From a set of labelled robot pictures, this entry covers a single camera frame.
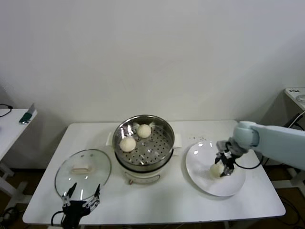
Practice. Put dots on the white work table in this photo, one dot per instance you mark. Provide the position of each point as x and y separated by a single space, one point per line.
166 202

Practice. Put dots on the white side table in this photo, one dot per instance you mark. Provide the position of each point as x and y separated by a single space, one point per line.
12 124

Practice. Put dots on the white round plate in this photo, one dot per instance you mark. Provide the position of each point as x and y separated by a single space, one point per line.
202 179

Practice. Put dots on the round glass pot lid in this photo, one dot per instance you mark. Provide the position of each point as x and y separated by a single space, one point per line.
95 167

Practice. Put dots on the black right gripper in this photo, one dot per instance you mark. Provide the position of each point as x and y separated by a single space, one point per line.
230 155

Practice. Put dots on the white steamed baozi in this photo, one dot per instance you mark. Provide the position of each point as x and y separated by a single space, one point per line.
127 144
144 130
215 171

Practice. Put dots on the scattered dark crumbs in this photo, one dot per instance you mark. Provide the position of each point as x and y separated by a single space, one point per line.
195 138

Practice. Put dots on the white side cabinet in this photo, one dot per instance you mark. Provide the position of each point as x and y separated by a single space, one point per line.
291 95

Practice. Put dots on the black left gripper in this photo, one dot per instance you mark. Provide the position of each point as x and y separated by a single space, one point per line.
72 212

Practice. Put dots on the stainless steel steamer basket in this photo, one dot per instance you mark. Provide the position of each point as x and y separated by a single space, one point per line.
155 150

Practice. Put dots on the black power adapter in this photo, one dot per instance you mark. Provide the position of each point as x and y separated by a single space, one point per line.
293 121

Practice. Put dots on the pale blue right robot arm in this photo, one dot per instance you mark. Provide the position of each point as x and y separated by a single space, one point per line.
281 143

